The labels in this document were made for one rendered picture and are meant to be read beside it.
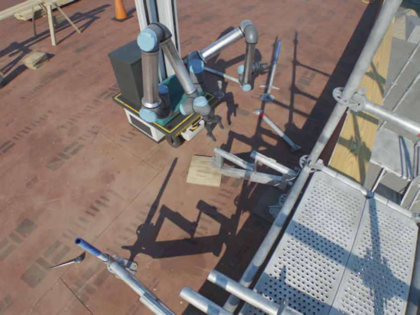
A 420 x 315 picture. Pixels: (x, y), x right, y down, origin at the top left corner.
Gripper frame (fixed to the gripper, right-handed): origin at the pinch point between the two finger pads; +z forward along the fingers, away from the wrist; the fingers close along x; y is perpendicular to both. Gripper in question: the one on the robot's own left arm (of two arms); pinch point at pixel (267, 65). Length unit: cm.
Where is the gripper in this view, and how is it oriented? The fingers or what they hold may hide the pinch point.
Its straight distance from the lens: 268.4
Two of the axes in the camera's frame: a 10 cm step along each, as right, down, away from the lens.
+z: 9.5, -2.6, 1.9
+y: 0.0, -6.0, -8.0
